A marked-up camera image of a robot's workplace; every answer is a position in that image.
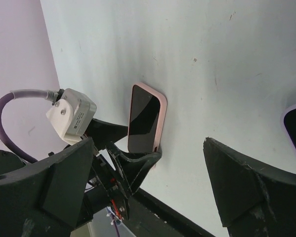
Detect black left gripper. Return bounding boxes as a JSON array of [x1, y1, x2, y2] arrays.
[[87, 118, 162, 220]]

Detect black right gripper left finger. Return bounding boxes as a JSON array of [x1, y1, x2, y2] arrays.
[[0, 138, 93, 237]]

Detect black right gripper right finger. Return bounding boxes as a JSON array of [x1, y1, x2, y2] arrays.
[[203, 138, 296, 237]]

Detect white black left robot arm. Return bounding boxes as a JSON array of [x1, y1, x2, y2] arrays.
[[0, 119, 162, 228]]

